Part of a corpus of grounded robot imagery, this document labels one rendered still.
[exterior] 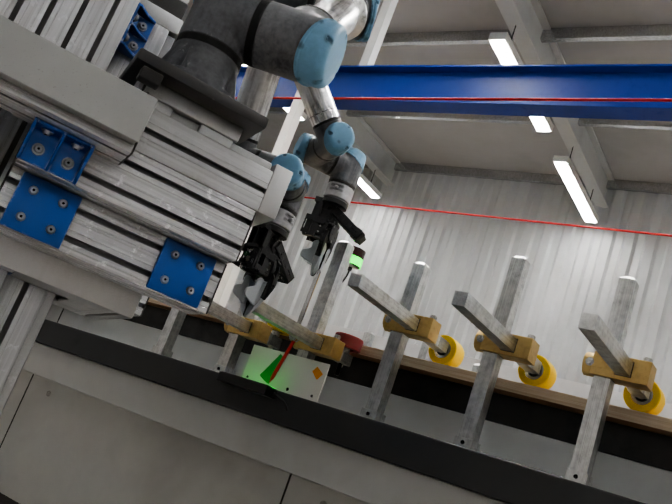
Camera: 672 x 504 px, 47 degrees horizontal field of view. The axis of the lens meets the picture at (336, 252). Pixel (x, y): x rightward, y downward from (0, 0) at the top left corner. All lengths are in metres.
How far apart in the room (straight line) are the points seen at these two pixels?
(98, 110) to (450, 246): 9.51
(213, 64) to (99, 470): 1.71
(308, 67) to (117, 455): 1.68
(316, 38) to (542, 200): 9.12
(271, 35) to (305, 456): 1.06
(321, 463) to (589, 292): 7.91
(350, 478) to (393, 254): 9.04
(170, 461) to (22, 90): 1.59
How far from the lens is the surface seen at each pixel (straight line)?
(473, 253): 10.32
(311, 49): 1.29
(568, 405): 1.85
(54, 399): 2.97
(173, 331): 2.34
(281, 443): 1.99
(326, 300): 2.02
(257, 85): 1.71
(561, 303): 9.70
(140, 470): 2.57
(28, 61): 1.09
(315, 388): 1.94
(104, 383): 2.49
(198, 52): 1.29
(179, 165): 1.22
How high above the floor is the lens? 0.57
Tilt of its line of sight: 15 degrees up
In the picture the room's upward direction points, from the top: 20 degrees clockwise
